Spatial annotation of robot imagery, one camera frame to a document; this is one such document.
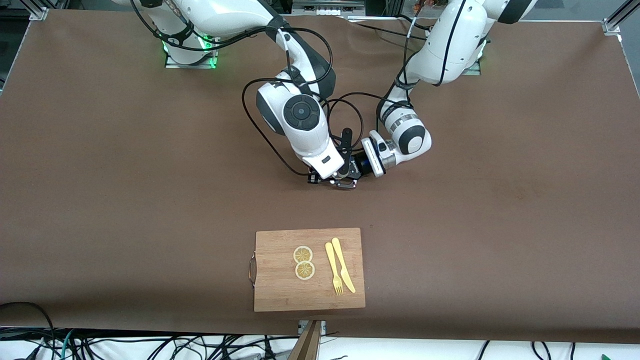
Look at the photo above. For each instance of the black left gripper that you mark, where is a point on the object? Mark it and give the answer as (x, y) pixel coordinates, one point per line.
(359, 165)

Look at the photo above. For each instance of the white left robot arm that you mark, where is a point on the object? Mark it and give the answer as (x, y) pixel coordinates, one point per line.
(450, 45)

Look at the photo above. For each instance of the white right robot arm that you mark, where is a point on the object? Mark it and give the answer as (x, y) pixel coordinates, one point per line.
(305, 135)

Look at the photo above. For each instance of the lemon slice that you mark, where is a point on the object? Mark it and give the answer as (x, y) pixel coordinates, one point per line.
(303, 254)
(305, 271)

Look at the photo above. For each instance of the yellow plastic fork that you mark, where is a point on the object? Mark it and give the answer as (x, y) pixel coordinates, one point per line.
(333, 265)

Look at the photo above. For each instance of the yellow plastic knife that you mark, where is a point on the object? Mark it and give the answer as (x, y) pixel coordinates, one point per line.
(343, 265)

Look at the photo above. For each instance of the grey power strip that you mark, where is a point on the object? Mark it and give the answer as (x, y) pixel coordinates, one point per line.
(327, 9)

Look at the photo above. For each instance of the metal table edge bracket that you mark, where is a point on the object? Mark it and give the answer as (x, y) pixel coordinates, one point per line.
(302, 327)

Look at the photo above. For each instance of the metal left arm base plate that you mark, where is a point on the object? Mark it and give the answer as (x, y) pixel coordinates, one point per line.
(472, 71)

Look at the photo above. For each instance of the wooden post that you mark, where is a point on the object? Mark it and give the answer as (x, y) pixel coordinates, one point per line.
(307, 345)

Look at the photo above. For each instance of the aluminium frame bracket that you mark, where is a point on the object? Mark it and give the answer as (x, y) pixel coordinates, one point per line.
(612, 25)
(39, 14)

